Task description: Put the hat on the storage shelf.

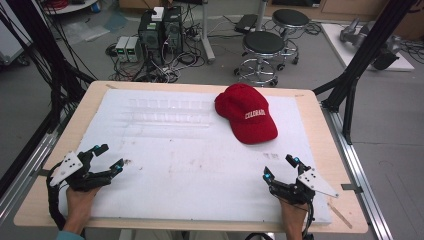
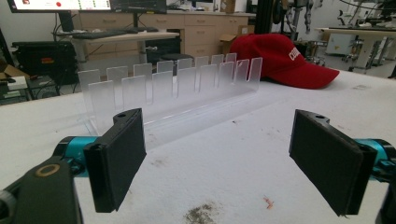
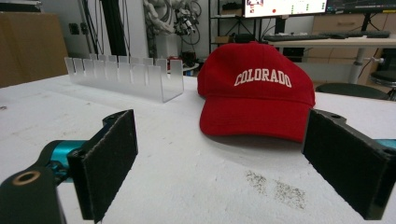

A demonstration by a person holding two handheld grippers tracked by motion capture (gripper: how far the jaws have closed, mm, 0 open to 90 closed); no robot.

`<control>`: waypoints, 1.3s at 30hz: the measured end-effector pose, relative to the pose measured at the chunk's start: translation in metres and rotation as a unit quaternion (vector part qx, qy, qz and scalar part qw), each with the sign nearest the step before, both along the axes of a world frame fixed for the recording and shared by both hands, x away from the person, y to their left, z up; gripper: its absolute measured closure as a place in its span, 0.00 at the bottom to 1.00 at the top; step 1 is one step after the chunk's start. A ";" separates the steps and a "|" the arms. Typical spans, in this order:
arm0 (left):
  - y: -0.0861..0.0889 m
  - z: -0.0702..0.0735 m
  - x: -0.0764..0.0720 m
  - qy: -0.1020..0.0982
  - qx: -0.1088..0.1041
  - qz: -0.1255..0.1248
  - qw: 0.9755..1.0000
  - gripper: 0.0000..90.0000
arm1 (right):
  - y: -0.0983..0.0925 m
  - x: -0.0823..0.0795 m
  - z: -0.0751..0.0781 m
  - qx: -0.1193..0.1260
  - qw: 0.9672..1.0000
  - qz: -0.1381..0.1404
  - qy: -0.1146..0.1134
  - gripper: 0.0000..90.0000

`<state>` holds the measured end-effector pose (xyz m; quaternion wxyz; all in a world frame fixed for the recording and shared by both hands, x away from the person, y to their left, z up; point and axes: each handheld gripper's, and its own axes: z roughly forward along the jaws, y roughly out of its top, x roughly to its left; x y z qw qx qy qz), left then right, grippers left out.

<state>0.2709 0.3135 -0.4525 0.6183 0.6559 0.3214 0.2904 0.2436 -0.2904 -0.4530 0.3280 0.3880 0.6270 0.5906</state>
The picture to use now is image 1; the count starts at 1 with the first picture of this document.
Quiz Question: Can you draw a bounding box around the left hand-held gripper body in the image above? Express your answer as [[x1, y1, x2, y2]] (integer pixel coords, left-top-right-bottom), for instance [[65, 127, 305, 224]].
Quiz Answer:
[[49, 149, 112, 193]]

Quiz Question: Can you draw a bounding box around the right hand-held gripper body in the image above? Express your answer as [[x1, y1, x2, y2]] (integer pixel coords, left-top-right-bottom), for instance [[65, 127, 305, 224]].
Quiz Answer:
[[269, 166, 340, 206]]

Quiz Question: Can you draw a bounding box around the red baseball cap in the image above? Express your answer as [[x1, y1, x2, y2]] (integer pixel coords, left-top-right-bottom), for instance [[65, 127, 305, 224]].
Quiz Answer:
[[214, 83, 279, 145]]

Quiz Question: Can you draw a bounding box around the person's left hand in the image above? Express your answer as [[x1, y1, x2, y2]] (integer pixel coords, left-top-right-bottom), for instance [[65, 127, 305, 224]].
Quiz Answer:
[[65, 185, 102, 214]]

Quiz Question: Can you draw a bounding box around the person's right hand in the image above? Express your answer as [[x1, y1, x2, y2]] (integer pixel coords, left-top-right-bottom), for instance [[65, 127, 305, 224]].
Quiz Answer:
[[279, 198, 308, 228]]

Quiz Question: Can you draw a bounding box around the white foam mat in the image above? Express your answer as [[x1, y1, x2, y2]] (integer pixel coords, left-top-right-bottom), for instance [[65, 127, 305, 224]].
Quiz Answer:
[[58, 89, 333, 226]]

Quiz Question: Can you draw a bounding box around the grey power supply unit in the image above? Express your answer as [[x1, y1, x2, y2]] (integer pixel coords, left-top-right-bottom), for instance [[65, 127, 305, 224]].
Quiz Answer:
[[126, 36, 144, 63], [114, 35, 130, 63]]

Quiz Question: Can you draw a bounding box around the electronics equipment rack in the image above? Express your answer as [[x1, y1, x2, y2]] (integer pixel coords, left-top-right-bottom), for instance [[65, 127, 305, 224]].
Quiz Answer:
[[105, 19, 206, 84]]

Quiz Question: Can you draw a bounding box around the black round stool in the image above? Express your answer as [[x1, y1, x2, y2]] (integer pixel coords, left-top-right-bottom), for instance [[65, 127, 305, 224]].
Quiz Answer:
[[272, 8, 311, 66], [233, 30, 287, 88]]

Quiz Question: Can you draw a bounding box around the black computer tower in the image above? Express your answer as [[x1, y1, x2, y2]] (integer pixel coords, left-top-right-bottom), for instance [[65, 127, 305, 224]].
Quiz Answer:
[[137, 9, 165, 66], [162, 5, 184, 57]]

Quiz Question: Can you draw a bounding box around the white floor board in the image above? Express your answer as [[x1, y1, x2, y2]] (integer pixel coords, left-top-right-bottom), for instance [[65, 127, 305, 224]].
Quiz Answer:
[[320, 22, 416, 72]]

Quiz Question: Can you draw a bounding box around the black flat case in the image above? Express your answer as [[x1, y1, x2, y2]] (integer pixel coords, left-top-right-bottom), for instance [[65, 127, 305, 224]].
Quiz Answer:
[[233, 13, 260, 34]]

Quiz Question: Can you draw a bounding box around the black cable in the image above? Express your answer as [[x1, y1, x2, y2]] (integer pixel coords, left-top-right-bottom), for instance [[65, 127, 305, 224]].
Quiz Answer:
[[46, 163, 67, 231], [301, 199, 316, 238]]

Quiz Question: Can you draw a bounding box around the black metal frame stand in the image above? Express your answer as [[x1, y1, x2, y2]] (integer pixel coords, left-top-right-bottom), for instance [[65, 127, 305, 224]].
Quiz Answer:
[[312, 0, 419, 146], [0, 0, 98, 198]]

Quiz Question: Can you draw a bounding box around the grey metal post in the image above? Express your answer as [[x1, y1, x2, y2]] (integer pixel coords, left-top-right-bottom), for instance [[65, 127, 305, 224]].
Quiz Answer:
[[199, 0, 217, 65]]

